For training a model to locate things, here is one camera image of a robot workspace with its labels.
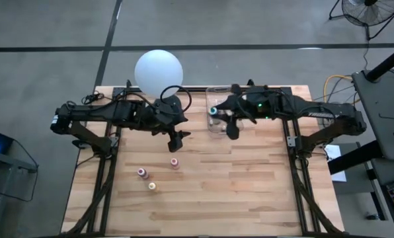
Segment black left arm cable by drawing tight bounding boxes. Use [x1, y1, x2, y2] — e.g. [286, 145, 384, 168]
[159, 85, 193, 117]

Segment white globe table lamp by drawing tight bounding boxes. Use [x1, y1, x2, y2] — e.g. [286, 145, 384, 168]
[134, 49, 184, 122]

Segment black floor fan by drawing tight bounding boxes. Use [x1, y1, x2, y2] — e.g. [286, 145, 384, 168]
[328, 0, 394, 42]

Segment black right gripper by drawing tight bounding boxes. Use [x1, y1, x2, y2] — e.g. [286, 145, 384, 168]
[214, 83, 266, 141]

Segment black lamp cable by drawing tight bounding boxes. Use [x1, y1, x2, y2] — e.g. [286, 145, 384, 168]
[81, 91, 132, 113]

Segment clear plastic bin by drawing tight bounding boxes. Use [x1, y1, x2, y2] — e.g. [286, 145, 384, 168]
[204, 86, 244, 137]

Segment dark side desk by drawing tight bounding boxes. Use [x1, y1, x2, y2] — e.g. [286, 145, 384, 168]
[351, 68, 394, 162]

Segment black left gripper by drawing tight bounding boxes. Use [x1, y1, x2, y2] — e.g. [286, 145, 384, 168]
[143, 97, 192, 153]

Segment yellow cable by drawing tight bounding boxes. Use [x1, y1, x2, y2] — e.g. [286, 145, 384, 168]
[321, 74, 355, 105]

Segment white paper sheet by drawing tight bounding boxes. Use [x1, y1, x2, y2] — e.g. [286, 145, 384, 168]
[323, 144, 348, 183]

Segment black pole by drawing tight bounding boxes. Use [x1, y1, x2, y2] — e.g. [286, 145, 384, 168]
[364, 42, 394, 83]

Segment grey equipment stand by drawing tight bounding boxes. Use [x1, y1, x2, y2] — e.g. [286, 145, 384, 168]
[0, 148, 40, 175]

